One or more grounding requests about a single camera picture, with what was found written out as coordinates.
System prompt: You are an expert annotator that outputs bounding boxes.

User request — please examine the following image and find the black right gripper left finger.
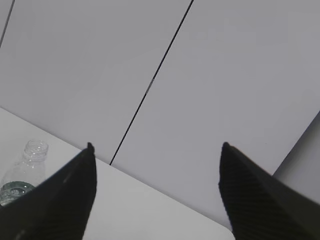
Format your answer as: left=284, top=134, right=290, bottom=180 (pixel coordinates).
left=0, top=143, right=97, bottom=240

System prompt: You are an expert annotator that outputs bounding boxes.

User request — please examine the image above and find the clear water bottle green label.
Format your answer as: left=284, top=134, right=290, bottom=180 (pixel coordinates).
left=0, top=139, right=49, bottom=207

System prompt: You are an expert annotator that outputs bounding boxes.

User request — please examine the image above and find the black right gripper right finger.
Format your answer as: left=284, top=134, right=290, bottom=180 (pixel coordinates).
left=218, top=142, right=320, bottom=240

